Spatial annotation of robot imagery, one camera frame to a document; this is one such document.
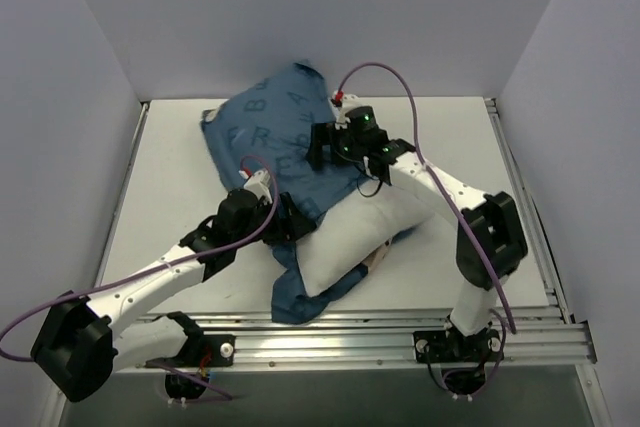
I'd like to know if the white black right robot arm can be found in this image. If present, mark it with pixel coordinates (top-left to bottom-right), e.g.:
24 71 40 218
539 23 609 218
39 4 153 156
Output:
306 105 528 360

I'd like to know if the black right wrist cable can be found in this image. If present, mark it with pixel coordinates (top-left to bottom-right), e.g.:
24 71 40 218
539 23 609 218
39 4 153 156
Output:
349 156 386 199

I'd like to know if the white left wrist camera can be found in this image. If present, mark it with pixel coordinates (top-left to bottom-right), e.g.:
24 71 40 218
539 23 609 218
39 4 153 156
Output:
242 169 271 197

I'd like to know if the white pillow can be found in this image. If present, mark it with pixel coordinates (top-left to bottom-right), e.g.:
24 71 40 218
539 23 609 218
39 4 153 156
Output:
297 186 434 297

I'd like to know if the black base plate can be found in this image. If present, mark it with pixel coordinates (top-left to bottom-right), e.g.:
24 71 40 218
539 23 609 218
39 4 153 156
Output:
145 334 236 369
412 327 504 364

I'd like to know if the aluminium front frame rail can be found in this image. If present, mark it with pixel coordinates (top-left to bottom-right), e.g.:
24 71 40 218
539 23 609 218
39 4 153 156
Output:
185 307 596 372

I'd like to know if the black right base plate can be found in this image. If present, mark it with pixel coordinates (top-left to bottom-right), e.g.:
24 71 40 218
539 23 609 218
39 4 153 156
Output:
412 327 504 364

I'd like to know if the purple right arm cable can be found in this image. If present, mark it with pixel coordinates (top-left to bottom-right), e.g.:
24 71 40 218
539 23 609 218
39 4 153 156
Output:
335 62 517 336

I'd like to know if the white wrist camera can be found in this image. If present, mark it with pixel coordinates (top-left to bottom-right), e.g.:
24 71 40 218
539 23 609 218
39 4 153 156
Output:
329 91 363 125
242 169 271 197

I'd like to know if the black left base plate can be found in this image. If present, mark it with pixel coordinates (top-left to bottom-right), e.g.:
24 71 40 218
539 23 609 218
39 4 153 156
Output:
145 334 236 369

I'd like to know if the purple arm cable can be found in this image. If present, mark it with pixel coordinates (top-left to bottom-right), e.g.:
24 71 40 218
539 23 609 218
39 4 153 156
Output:
335 62 517 336
0 154 279 403

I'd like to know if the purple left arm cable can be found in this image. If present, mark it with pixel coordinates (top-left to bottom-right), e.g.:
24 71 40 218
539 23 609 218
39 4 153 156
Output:
0 154 279 403

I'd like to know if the blue cartoon print pillowcase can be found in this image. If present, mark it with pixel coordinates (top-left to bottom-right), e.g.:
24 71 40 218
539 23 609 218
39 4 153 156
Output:
199 62 421 326

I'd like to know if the aluminium table edge rail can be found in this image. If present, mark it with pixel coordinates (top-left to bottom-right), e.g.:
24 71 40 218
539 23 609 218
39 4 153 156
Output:
93 101 150 287

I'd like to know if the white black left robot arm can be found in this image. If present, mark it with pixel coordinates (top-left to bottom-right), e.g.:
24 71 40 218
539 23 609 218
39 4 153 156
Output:
31 188 317 402

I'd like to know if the aluminium right side rail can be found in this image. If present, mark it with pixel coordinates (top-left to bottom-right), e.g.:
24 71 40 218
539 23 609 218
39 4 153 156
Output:
483 98 575 324

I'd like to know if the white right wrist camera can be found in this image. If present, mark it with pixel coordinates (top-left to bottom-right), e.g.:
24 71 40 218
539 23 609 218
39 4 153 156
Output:
329 91 363 125

